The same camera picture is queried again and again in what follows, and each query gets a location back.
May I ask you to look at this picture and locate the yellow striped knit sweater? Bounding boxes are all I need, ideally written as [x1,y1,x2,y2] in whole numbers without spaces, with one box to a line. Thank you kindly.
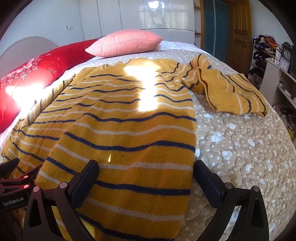
[2,54,269,240]

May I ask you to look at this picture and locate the red floral long pillow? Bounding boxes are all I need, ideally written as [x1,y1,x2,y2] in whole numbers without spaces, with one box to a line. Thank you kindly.
[1,39,96,132]

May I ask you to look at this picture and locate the white curved headboard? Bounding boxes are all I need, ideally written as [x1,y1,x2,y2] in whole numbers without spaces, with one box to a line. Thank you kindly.
[1,36,59,69]

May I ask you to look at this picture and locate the white open shelf unit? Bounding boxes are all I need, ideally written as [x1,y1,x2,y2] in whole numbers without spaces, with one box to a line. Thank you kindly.
[248,35,295,110]

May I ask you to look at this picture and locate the small purple alarm clock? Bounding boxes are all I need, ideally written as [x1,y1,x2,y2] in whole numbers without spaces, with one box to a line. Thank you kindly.
[278,57,290,72]

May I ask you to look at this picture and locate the pink square pillow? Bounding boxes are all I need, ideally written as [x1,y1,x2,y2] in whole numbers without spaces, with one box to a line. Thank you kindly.
[85,30,163,58]

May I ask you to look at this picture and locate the dark mantel clock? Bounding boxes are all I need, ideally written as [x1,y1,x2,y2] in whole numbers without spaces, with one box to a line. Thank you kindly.
[281,42,292,62]

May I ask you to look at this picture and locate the brown wooden door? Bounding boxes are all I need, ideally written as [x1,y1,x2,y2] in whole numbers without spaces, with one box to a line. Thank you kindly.
[226,1,252,76]

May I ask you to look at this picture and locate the white glossy wardrobe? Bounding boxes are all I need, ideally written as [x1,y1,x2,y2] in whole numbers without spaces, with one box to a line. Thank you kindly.
[79,0,195,44]

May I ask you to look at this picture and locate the white wall socket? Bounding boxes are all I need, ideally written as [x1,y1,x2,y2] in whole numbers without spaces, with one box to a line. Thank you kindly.
[65,26,73,31]

